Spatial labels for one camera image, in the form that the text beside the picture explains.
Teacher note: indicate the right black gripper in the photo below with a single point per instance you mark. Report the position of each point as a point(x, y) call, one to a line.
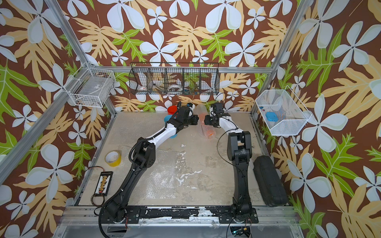
point(206, 120)

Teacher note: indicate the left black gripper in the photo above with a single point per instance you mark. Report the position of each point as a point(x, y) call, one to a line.
point(195, 118)

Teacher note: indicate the red wine glass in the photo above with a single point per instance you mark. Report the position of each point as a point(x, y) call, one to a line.
point(172, 109)

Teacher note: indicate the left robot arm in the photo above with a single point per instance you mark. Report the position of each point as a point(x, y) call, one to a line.
point(142, 156)

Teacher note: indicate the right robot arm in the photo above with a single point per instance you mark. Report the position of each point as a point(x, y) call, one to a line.
point(239, 153)

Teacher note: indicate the white tape roll in basket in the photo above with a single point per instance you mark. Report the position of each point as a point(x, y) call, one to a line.
point(174, 88)

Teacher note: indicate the blue object in basket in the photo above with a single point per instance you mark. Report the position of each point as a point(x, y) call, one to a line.
point(271, 117)

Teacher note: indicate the yellow tape roll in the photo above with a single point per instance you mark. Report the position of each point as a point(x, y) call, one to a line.
point(113, 159)

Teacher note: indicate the black wire basket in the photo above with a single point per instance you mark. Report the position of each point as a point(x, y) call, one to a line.
point(195, 78)

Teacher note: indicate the white wire basket left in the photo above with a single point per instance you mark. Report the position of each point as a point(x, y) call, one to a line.
point(91, 87)

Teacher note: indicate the black mounting rail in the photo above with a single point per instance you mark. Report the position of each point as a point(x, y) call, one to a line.
point(190, 213)

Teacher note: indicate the terminal block with wires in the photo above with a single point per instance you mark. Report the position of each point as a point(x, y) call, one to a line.
point(102, 187)

